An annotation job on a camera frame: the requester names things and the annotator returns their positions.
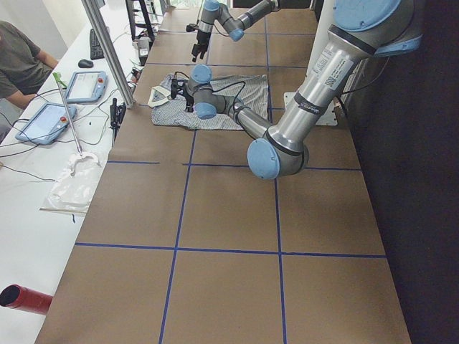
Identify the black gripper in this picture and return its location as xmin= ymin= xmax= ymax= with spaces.
xmin=182 ymin=89 xmax=194 ymax=113
xmin=191 ymin=30 xmax=210 ymax=59

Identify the blue white striped polo shirt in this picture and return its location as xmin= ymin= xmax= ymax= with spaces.
xmin=148 ymin=73 xmax=270 ymax=131

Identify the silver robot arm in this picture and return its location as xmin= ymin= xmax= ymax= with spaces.
xmin=186 ymin=1 xmax=288 ymax=62
xmin=172 ymin=0 xmax=425 ymax=179

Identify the black keyboard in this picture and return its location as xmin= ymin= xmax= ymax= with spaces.
xmin=89 ymin=29 xmax=105 ymax=60

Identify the upper blue teach pendant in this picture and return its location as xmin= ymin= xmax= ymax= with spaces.
xmin=65 ymin=71 xmax=108 ymax=104

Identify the blue teach pendant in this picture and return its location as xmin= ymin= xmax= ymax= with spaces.
xmin=65 ymin=71 xmax=108 ymax=104
xmin=15 ymin=102 xmax=68 ymax=145

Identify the black computer mouse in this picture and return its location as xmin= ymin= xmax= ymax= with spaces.
xmin=77 ymin=59 xmax=94 ymax=69

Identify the long metal grabber rod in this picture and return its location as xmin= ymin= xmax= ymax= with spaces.
xmin=52 ymin=72 xmax=84 ymax=160

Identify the lower blue teach pendant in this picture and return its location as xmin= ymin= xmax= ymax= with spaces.
xmin=15 ymin=102 xmax=68 ymax=145

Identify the clear plastic bag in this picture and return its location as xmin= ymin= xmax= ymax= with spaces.
xmin=39 ymin=151 xmax=107 ymax=214

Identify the seated person grey shirt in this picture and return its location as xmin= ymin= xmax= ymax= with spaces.
xmin=1 ymin=21 xmax=58 ymax=110

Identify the red cylinder bottle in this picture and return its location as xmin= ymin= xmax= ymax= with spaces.
xmin=1 ymin=285 xmax=53 ymax=315

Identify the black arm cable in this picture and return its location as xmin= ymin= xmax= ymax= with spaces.
xmin=174 ymin=70 xmax=248 ymax=112

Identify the aluminium frame post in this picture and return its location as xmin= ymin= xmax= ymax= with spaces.
xmin=82 ymin=0 xmax=135 ymax=109

